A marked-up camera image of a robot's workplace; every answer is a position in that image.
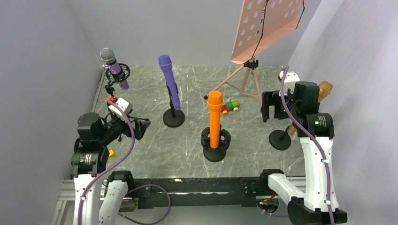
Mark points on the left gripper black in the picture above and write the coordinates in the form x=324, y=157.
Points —
x=140, y=127

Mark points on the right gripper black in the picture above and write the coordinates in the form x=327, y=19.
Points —
x=271, y=98

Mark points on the orange microphone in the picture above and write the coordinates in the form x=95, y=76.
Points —
x=215, y=102

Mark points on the black tripod mic stand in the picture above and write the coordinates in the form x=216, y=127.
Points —
x=120, y=78

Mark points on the glitter purple silver microphone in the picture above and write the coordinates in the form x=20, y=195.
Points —
x=108, y=56

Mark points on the black shock mount desk stand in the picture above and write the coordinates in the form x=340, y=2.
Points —
x=214, y=150

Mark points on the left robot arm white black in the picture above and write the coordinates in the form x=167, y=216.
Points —
x=89, y=163

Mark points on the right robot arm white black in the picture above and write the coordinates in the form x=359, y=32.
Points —
x=317, y=205

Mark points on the black round base mic stand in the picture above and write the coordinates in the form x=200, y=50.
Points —
x=171, y=117

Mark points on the black round stand right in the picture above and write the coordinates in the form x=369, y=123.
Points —
x=279, y=139

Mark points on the gold microphone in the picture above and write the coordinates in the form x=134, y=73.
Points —
x=324, y=90

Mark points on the pink music stand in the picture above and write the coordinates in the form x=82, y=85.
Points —
x=262, y=23

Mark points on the colourful toy block car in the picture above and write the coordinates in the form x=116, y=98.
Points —
x=230, y=106

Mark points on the yellow cube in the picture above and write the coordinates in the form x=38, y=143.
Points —
x=111, y=153

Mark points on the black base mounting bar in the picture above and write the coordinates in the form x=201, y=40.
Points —
x=163, y=192

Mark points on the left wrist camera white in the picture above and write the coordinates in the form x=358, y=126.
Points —
x=124, y=105

